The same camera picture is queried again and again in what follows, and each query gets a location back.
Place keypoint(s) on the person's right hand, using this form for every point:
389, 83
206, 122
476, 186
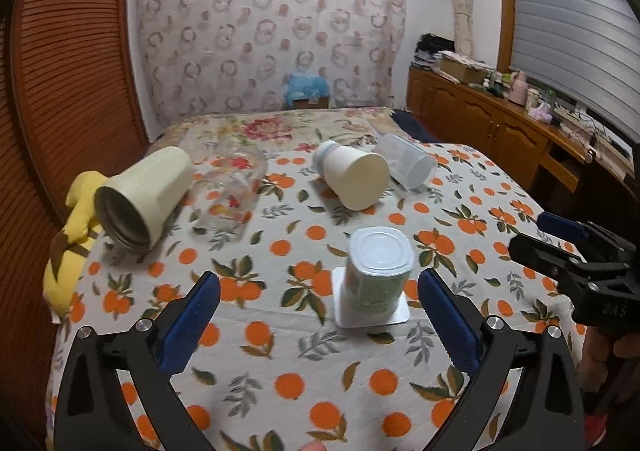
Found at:
600, 356

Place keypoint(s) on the blue plastic bag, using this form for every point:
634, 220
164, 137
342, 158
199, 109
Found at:
305, 86

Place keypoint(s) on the grey window blind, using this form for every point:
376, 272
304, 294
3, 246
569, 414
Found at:
560, 21

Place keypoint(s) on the yellow plush toy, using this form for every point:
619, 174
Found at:
75, 236

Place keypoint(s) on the clear printed glass cup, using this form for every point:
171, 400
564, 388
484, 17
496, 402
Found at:
230, 191

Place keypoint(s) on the floral blanket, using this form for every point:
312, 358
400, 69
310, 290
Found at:
272, 127

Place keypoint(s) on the stack of black cloths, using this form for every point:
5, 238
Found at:
431, 51

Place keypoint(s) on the cream metal cup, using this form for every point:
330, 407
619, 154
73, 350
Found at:
145, 196

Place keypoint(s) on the pink bottle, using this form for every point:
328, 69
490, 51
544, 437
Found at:
518, 87

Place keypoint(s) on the wooden slatted door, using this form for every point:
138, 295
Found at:
65, 61

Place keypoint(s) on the flat cardboard box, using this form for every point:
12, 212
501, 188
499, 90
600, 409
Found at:
465, 68

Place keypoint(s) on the pink cloth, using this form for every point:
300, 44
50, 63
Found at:
542, 114

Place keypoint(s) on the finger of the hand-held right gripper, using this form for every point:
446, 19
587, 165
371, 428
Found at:
535, 251
562, 227

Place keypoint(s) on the small cardboard box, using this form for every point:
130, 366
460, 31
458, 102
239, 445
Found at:
311, 103

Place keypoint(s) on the orange fruit print tablecloth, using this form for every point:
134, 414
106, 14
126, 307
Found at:
300, 326

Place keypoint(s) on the green white yogurt cup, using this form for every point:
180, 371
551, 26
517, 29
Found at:
377, 276

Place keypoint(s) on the white paper cup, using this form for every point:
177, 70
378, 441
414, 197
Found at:
352, 173

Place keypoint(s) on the wooden cabinet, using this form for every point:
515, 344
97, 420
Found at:
480, 117

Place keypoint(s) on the translucent plastic cup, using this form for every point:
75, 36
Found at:
406, 161

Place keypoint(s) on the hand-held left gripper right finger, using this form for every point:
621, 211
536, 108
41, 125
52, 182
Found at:
450, 326

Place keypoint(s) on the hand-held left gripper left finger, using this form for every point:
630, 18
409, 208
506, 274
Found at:
192, 323

